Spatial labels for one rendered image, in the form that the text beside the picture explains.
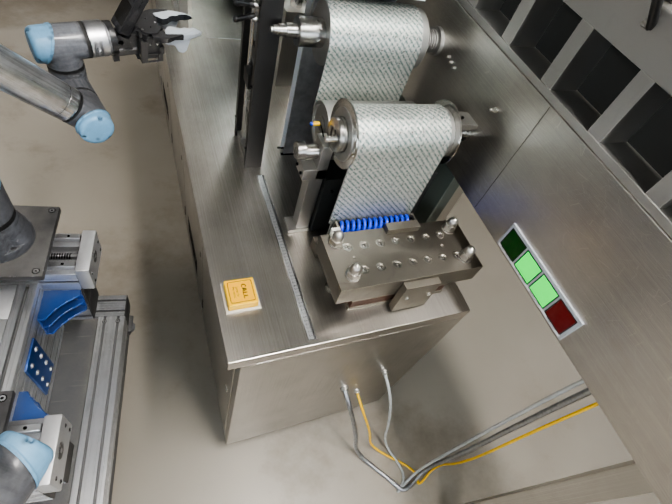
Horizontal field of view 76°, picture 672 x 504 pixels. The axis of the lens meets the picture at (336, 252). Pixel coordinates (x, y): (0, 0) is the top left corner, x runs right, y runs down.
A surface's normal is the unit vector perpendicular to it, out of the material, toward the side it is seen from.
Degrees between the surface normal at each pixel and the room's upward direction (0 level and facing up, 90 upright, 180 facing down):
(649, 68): 90
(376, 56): 92
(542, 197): 90
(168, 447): 0
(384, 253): 0
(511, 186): 90
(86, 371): 0
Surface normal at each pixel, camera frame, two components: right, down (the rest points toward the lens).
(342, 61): 0.31, 0.82
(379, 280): 0.24, -0.58
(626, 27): -0.92, 0.12
